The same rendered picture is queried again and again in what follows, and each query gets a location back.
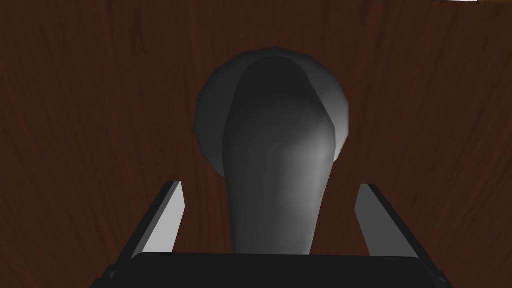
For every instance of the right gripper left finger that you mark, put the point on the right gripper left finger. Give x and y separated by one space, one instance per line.
166 224

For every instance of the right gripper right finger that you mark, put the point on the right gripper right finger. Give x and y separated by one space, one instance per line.
382 228

